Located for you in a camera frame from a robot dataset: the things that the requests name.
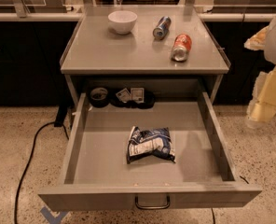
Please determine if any black drawer handle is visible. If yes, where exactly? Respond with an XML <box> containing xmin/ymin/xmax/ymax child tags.
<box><xmin>134</xmin><ymin>195</ymin><xmax>171</xmax><ymax>210</ymax></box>

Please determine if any blue chip bag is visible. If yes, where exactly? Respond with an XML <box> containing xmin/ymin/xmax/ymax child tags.
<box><xmin>127</xmin><ymin>126</ymin><xmax>175</xmax><ymax>163</ymax></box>

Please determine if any grey cabinet counter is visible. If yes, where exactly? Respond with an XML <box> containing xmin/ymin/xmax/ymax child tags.
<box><xmin>59</xmin><ymin>5</ymin><xmax>231</xmax><ymax>107</ymax></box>

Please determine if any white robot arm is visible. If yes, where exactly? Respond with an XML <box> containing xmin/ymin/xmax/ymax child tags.
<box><xmin>244</xmin><ymin>16</ymin><xmax>276</xmax><ymax>129</ymax></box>

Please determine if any black power cable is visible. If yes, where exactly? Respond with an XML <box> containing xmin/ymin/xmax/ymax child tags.
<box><xmin>13</xmin><ymin>105</ymin><xmax>70</xmax><ymax>224</ymax></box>

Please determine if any orange soda can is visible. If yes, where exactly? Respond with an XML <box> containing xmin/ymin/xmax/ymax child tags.
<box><xmin>171</xmin><ymin>34</ymin><xmax>192</xmax><ymax>62</ymax></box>

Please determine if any black tape roll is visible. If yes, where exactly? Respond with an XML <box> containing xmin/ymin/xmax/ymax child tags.
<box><xmin>89</xmin><ymin>87</ymin><xmax>109</xmax><ymax>108</ymax></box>

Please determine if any blue soda can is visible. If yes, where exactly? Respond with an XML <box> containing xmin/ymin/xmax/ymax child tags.
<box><xmin>153</xmin><ymin>16</ymin><xmax>172</xmax><ymax>40</ymax></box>

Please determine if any grey open drawer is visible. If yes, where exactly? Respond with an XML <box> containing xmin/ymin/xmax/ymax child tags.
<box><xmin>38</xmin><ymin>92</ymin><xmax>262</xmax><ymax>211</ymax></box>

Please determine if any white ceramic bowl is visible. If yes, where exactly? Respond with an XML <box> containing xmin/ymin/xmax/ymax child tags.
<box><xmin>108</xmin><ymin>10</ymin><xmax>138</xmax><ymax>35</ymax></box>

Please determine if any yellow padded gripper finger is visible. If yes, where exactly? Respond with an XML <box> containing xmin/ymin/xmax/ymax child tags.
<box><xmin>244</xmin><ymin>26</ymin><xmax>269</xmax><ymax>50</ymax></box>
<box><xmin>245</xmin><ymin>66</ymin><xmax>276</xmax><ymax>129</ymax></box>

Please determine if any black pouch with labels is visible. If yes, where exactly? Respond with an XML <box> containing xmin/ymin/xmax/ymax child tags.
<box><xmin>109</xmin><ymin>88</ymin><xmax>156</xmax><ymax>109</ymax></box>

